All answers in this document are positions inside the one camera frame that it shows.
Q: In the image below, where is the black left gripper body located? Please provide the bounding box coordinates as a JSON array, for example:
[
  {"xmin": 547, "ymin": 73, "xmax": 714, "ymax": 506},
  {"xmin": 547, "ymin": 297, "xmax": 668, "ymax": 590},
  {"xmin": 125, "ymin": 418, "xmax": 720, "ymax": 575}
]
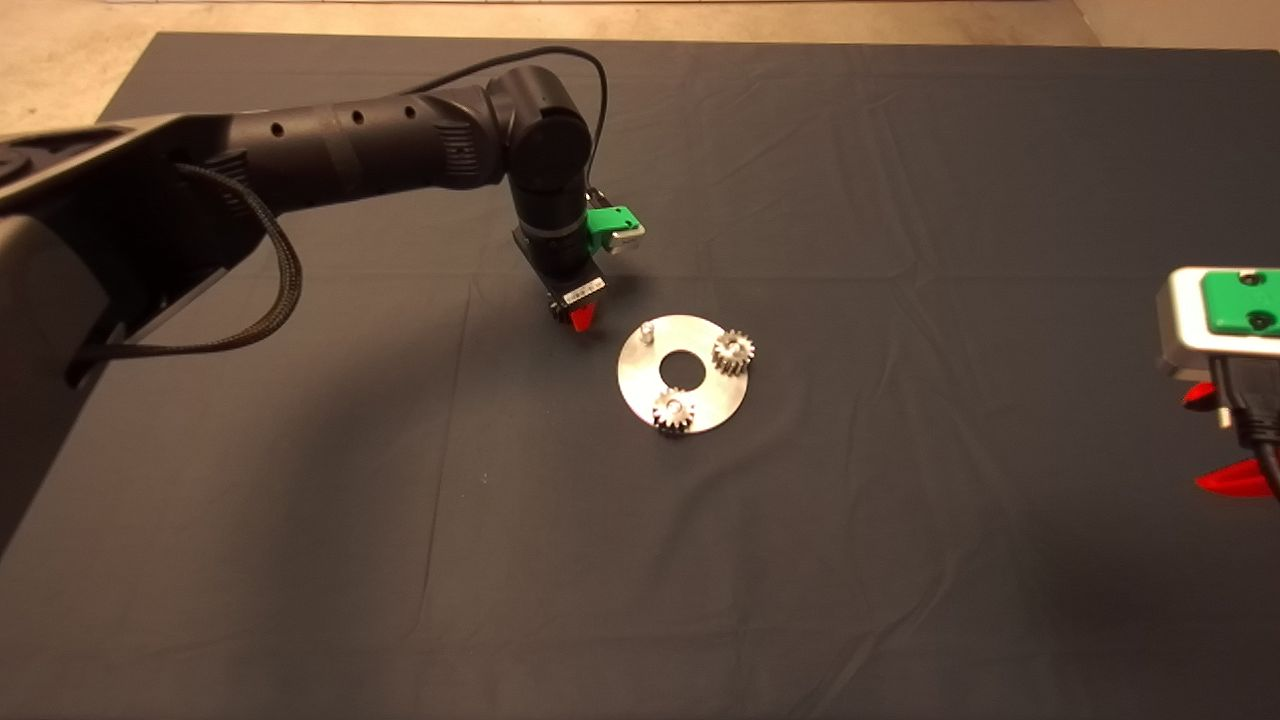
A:
[{"xmin": 512, "ymin": 228, "xmax": 610, "ymax": 322}]

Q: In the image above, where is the round metal carrier plate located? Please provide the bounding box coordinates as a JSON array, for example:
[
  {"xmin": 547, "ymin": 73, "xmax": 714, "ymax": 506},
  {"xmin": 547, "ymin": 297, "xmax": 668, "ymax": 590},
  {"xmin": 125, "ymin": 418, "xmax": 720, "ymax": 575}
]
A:
[{"xmin": 616, "ymin": 314, "xmax": 751, "ymax": 436}]

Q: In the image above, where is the dark grey table cloth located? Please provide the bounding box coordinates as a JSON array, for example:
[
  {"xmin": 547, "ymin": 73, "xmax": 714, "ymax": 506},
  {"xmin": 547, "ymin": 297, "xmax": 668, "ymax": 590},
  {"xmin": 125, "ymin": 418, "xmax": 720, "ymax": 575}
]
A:
[{"xmin": 0, "ymin": 32, "xmax": 1280, "ymax": 720}]

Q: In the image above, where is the green left camera mount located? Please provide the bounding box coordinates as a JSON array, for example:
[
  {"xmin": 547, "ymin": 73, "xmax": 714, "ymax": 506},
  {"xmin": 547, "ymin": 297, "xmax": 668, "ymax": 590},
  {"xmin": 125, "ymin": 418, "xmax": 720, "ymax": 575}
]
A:
[{"xmin": 584, "ymin": 204, "xmax": 642, "ymax": 257}]

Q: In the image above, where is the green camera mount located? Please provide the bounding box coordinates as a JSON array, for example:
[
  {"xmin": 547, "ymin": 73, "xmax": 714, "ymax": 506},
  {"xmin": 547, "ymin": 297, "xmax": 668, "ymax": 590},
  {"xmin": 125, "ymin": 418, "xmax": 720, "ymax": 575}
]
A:
[
  {"xmin": 1199, "ymin": 269, "xmax": 1280, "ymax": 337},
  {"xmin": 584, "ymin": 204, "xmax": 642, "ymax": 257}
]

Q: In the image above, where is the green right camera mount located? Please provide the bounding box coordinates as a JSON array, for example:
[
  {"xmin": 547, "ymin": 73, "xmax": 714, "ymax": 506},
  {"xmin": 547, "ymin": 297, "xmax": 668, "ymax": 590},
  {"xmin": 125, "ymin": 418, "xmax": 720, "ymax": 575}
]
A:
[{"xmin": 1199, "ymin": 269, "xmax": 1280, "ymax": 337}]

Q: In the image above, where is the smooth black left camera cable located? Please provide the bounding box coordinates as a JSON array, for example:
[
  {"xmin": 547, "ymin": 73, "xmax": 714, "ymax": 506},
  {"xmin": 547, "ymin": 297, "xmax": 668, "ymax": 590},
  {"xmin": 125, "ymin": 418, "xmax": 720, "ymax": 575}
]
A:
[{"xmin": 400, "ymin": 45, "xmax": 612, "ymax": 206}]

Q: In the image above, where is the long thick braided arm cable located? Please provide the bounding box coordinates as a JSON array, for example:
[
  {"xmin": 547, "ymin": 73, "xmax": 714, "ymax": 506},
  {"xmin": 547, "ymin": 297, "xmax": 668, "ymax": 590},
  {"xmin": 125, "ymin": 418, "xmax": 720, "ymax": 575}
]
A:
[{"xmin": 68, "ymin": 163, "xmax": 305, "ymax": 387}]

